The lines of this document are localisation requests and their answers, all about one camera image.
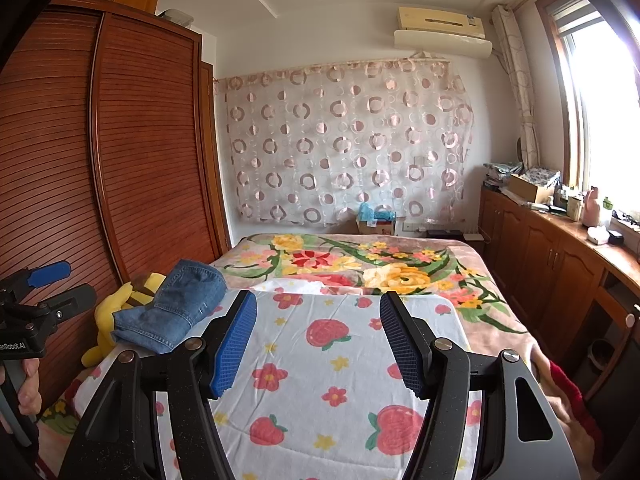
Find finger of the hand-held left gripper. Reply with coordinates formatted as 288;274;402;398
37;283;97;317
10;260;72;301

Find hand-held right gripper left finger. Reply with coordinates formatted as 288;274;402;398
72;290;258;480

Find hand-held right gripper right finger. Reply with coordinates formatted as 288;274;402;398
379;291;571;480

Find blue denim pants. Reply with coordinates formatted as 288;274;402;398
111;259;228;353

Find person's left hand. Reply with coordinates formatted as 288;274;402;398
17;357;43;423

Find yellow plush toy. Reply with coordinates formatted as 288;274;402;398
81;272;168;368

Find floral blanket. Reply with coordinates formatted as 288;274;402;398
37;232;606;480

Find strawberry print white sheet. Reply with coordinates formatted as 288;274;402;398
75;280;483;480

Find cardboard box with blue bag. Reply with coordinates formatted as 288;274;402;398
356;202;398;236

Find wooden slatted wardrobe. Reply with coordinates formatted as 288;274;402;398
0;5;231;411

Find long wooden low cabinet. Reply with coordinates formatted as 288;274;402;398
479;185;640;396

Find red cloth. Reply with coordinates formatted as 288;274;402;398
545;360;603;441

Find pile of papers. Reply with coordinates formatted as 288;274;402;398
482;161;526;192

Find dark waste bin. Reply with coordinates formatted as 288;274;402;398
589;339;617;378

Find floral cardboard box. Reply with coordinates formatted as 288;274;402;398
507;166;561;205

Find circle pattern sheer curtain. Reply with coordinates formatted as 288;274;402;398
215;57;475;226

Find grey box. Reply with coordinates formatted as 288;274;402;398
157;8;195;28

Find patterned window curtain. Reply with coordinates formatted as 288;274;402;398
492;5;541;171

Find cream wall air conditioner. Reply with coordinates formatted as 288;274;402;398
393;6;493;58

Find wooden frame window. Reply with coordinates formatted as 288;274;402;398
537;0;640;196

